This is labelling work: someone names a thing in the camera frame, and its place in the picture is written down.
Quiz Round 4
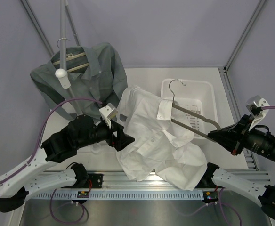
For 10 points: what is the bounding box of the grey clothes rack stand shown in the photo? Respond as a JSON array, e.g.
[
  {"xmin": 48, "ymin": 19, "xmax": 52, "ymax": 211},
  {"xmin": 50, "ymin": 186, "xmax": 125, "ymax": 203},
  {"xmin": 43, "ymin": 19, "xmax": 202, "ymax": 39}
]
[{"xmin": 54, "ymin": 0, "xmax": 105, "ymax": 155}]

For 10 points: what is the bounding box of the aluminium frame post left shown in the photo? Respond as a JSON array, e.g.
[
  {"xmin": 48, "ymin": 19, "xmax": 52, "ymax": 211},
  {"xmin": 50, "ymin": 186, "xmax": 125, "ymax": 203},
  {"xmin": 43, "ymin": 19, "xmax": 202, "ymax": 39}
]
[{"xmin": 19, "ymin": 0, "xmax": 54, "ymax": 56}]

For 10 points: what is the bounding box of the beige clothes hanger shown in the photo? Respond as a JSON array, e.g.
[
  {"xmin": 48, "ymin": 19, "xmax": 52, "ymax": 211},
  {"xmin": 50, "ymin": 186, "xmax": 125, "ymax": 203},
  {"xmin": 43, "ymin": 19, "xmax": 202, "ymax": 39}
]
[{"xmin": 65, "ymin": 51, "xmax": 89, "ymax": 73}]

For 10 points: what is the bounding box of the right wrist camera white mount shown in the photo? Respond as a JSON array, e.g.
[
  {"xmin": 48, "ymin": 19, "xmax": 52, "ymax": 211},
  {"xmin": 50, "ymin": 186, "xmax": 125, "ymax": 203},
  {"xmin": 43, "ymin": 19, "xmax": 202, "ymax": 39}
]
[{"xmin": 246, "ymin": 95, "xmax": 269, "ymax": 131}]

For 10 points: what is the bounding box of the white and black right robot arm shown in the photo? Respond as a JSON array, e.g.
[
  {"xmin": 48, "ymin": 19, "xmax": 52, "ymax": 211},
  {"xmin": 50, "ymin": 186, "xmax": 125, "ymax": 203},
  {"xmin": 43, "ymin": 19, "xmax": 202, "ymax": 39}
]
[{"xmin": 200, "ymin": 115, "xmax": 275, "ymax": 220}]

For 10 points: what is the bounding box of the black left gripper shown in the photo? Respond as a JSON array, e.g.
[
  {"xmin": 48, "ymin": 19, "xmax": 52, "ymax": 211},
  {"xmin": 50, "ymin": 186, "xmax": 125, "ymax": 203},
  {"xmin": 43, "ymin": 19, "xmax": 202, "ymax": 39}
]
[{"xmin": 76, "ymin": 117, "xmax": 135, "ymax": 151}]

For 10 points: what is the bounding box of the white shirt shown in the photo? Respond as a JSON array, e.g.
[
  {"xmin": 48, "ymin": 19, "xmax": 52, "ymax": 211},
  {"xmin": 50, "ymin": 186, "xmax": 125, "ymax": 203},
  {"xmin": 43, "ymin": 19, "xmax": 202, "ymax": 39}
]
[{"xmin": 116, "ymin": 86, "xmax": 207, "ymax": 191}]

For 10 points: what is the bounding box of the white slotted cable duct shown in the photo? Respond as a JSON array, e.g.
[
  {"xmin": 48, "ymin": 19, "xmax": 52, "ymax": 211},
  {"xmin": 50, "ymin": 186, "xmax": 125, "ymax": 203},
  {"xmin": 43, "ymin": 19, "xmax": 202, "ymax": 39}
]
[{"xmin": 33, "ymin": 190, "xmax": 204, "ymax": 201}]

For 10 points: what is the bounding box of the grey-green shirt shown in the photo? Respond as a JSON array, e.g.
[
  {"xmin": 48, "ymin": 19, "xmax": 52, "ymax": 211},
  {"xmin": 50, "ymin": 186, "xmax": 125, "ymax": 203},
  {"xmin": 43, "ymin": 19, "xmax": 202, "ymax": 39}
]
[{"xmin": 30, "ymin": 43, "xmax": 128, "ymax": 121}]

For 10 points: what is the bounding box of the aluminium frame post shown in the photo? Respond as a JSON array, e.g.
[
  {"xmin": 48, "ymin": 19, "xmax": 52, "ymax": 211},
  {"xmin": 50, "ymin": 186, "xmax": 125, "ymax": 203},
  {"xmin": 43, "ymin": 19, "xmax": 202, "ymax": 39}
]
[
  {"xmin": 224, "ymin": 0, "xmax": 269, "ymax": 73},
  {"xmin": 19, "ymin": 0, "xmax": 54, "ymax": 56}
]

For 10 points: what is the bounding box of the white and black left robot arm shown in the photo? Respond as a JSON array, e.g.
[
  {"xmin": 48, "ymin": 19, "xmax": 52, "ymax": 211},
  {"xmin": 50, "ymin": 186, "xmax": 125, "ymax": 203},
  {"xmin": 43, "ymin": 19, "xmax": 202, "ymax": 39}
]
[{"xmin": 0, "ymin": 115, "xmax": 135, "ymax": 213}]

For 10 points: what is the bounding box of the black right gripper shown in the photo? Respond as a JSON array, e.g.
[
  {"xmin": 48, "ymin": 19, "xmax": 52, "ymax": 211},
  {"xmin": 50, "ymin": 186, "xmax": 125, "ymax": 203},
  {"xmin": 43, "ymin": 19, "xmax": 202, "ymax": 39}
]
[{"xmin": 208, "ymin": 113, "xmax": 275, "ymax": 167}]

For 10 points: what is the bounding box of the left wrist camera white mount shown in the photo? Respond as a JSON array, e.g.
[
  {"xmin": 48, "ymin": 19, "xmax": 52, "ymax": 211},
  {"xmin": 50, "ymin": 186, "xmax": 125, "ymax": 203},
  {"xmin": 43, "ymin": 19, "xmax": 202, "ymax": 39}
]
[{"xmin": 99, "ymin": 103, "xmax": 118, "ymax": 129}]

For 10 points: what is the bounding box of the white plastic basket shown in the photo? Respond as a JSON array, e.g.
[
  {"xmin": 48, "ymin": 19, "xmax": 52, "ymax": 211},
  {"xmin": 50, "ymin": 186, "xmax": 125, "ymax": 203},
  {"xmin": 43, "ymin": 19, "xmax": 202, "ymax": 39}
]
[{"xmin": 161, "ymin": 79, "xmax": 218, "ymax": 146}]

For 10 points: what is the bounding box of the aluminium frame post right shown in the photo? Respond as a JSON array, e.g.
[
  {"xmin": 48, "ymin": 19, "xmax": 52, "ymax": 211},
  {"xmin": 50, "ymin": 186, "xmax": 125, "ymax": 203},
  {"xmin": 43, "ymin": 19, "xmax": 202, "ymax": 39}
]
[{"xmin": 224, "ymin": 0, "xmax": 269, "ymax": 73}]

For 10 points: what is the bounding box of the grey clothes hanger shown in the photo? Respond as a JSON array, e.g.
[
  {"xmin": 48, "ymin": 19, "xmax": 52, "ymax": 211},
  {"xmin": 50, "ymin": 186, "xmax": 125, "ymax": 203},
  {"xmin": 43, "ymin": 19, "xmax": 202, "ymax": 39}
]
[{"xmin": 168, "ymin": 79, "xmax": 222, "ymax": 139}]

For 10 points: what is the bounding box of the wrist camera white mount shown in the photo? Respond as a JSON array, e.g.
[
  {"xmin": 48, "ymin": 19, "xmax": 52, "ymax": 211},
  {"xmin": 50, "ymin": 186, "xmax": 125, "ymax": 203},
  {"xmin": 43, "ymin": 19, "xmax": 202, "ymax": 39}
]
[
  {"xmin": 246, "ymin": 95, "xmax": 269, "ymax": 131},
  {"xmin": 99, "ymin": 103, "xmax": 118, "ymax": 129}
]

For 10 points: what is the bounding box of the aluminium mounting rail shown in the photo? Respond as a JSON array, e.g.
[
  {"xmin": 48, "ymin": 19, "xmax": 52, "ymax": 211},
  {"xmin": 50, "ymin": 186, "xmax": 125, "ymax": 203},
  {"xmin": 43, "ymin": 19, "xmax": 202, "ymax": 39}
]
[{"xmin": 33, "ymin": 170, "xmax": 274, "ymax": 190}]

